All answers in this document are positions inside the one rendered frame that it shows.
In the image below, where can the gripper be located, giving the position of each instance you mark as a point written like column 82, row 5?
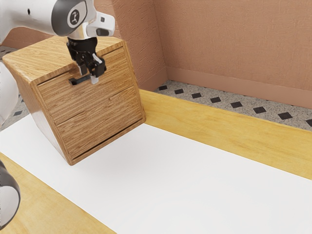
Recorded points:
column 81, row 47

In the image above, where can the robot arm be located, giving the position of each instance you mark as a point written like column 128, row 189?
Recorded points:
column 36, row 14

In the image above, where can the wooden cabinet with drawers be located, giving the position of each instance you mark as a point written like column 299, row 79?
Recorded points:
column 92, row 117

